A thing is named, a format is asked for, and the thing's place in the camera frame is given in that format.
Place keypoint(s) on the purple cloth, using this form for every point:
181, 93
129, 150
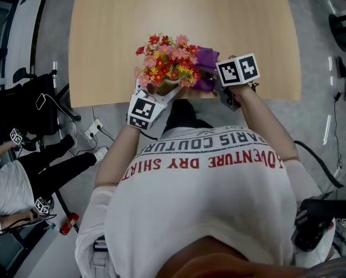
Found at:
207, 56

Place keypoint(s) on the person's left forearm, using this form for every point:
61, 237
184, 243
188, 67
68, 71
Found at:
114, 158

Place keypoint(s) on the black harness gear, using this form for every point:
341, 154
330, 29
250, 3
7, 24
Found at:
309, 236

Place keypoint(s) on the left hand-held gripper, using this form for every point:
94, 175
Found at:
143, 110

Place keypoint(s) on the red fire extinguisher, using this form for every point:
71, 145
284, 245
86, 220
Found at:
69, 224

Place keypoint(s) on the black office chair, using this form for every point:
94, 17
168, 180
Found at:
16, 106

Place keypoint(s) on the person's white printed shirt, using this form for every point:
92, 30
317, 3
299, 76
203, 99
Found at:
201, 213

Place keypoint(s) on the white phone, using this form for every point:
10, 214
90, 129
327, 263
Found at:
40, 101

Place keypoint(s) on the table with black legs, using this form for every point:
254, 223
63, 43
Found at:
340, 30

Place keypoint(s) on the white power strip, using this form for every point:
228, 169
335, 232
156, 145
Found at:
94, 129

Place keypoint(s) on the potted red orange flowers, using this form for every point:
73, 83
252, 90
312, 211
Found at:
167, 62

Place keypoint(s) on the person's right forearm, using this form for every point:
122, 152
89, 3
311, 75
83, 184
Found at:
268, 123

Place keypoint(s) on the person's black trousers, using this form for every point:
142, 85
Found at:
181, 117

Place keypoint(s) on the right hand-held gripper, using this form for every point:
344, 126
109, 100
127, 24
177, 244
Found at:
238, 69

